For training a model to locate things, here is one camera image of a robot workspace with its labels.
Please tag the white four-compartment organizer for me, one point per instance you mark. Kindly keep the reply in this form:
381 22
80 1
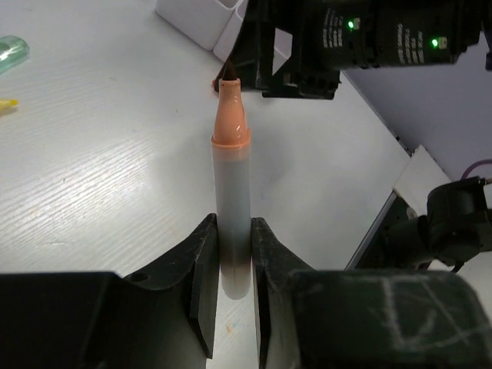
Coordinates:
213 25

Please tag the green highlighter pen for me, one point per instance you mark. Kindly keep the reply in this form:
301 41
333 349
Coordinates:
14 51

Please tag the yellow highlighter pen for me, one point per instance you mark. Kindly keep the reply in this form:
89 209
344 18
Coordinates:
7 106

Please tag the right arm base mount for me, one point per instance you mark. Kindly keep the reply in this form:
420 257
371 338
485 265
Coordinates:
455 229

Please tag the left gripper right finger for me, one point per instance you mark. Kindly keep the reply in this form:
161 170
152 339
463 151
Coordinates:
388 318

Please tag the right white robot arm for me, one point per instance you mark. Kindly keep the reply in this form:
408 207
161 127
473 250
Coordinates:
389 34

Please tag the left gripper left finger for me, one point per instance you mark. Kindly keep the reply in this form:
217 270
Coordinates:
160 316

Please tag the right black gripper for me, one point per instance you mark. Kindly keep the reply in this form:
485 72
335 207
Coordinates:
274 52

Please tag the grey orange-tipped marker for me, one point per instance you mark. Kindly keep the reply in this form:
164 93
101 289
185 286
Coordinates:
231 156

